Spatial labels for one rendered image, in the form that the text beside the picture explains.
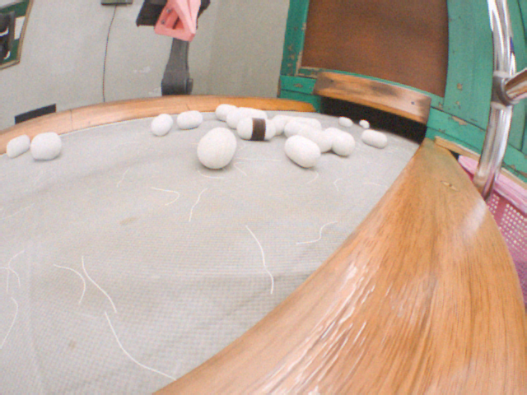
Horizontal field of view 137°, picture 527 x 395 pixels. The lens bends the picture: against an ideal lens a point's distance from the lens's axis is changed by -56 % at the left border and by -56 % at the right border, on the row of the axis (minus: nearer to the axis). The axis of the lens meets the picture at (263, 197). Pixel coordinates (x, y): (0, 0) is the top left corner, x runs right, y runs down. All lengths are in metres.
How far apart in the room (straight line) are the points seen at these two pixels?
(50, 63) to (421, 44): 2.29
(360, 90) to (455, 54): 0.29
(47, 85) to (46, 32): 0.50
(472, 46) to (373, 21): 0.28
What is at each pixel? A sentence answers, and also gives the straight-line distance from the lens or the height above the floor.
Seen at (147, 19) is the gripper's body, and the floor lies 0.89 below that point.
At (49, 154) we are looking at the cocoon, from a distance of 0.20.
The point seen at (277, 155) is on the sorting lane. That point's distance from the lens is 0.17.
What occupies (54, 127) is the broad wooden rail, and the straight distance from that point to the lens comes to 0.32.
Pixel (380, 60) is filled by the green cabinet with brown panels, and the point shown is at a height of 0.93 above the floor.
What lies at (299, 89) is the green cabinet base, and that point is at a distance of 0.71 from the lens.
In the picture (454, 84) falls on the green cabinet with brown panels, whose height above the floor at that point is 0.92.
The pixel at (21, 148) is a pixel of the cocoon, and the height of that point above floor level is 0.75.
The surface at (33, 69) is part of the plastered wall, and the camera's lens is 2.26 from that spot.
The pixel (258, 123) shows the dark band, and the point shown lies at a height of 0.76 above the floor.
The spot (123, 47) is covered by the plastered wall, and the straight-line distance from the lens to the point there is 2.31.
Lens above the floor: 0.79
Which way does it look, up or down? 27 degrees down
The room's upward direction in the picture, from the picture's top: 8 degrees clockwise
